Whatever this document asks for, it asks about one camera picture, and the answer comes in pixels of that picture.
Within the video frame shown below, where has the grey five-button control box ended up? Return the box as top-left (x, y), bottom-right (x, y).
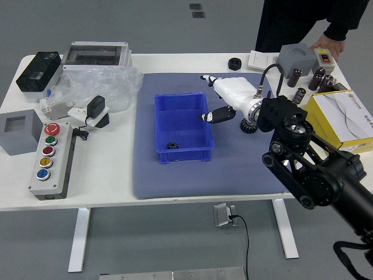
top-left (28, 122), bottom-right (77, 201)

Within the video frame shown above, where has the black round knob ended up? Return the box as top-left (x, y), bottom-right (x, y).
top-left (227, 57), bottom-right (243, 71)

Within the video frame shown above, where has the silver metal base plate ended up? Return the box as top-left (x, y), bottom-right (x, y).
top-left (98, 266), bottom-right (246, 280)

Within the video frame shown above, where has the big black gear nut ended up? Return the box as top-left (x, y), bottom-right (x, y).
top-left (240, 118), bottom-right (259, 135)

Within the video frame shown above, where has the grey cube with square hole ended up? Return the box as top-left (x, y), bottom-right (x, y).
top-left (0, 109), bottom-right (44, 156)

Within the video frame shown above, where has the white table leg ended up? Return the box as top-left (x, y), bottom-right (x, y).
top-left (272, 199), bottom-right (300, 260)
top-left (68, 207), bottom-right (92, 274)

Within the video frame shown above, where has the blue plastic box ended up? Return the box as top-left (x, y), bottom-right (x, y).
top-left (154, 92), bottom-right (216, 165)

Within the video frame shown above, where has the clear plastic bag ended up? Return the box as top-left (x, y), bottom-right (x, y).
top-left (46, 65), bottom-right (144, 113)

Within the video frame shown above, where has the grey switch box red button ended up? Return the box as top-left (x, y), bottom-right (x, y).
top-left (311, 48), bottom-right (336, 75)

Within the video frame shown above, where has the silver floor socket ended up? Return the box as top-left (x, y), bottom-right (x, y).
top-left (213, 202), bottom-right (238, 228)

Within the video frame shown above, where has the grey cube with round hole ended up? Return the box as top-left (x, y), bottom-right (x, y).
top-left (276, 43), bottom-right (317, 79)

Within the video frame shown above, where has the black adapter cord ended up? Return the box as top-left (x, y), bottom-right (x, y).
top-left (72, 116), bottom-right (91, 141)

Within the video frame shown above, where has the black power adapter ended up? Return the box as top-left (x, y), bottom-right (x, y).
top-left (86, 95), bottom-right (106, 120)

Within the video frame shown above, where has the black floor cable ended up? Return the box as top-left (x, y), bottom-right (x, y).
top-left (230, 215), bottom-right (251, 280)

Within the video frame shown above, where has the person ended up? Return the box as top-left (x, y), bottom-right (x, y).
top-left (255, 0), bottom-right (373, 53)

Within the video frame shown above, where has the person's left hand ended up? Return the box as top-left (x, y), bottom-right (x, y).
top-left (309, 32), bottom-right (346, 62)

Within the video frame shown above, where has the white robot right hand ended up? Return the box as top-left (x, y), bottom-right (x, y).
top-left (199, 74), bottom-right (259, 125)

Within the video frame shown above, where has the grey-blue foam mat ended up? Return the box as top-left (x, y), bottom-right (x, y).
top-left (132, 72), bottom-right (302, 201)

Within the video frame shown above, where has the white socket plate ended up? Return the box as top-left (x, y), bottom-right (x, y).
top-left (67, 105), bottom-right (110, 129)

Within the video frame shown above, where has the black-lidded grey enclosure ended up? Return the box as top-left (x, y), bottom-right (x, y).
top-left (15, 51), bottom-right (64, 101)

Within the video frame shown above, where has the yellow and white cardboard box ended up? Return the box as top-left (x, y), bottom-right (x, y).
top-left (302, 89), bottom-right (373, 154)

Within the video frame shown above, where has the grey distribution box clear window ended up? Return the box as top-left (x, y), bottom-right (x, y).
top-left (61, 41), bottom-right (132, 72)

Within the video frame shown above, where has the white wall switch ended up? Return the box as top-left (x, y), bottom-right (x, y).
top-left (247, 50), bottom-right (279, 72)

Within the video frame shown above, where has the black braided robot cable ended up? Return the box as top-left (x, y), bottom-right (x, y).
top-left (333, 240), bottom-right (373, 280)

